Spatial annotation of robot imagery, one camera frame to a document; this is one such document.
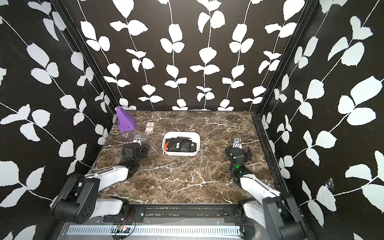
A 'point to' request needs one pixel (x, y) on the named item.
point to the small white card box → (149, 127)
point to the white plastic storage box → (194, 136)
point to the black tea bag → (183, 144)
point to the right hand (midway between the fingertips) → (238, 143)
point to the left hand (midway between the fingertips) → (135, 143)
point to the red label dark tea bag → (166, 146)
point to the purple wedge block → (126, 122)
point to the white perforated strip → (155, 230)
